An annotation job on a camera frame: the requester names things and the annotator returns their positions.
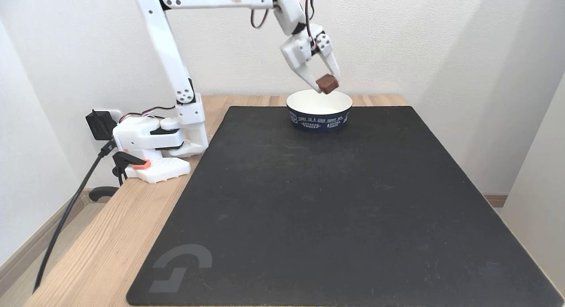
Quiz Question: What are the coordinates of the black power adapter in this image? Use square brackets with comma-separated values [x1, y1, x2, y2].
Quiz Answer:
[85, 109, 118, 141]

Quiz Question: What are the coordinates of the black clamp orange pad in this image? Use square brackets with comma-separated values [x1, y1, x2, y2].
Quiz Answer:
[88, 151, 151, 202]

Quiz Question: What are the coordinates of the black power cable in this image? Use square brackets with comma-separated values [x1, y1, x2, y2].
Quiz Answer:
[33, 139, 117, 294]

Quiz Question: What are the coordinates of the red black servo wire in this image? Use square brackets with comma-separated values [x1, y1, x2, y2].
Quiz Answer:
[250, 0, 319, 52]

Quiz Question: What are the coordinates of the navy paper bowl white inside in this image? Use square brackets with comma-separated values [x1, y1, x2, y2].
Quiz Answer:
[286, 90, 353, 132]

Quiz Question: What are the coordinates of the brown cube toy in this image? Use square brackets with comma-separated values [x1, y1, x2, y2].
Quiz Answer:
[316, 74, 340, 95]

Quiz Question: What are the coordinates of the black desk mat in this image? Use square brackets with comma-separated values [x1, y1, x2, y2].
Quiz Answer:
[126, 105, 565, 307]

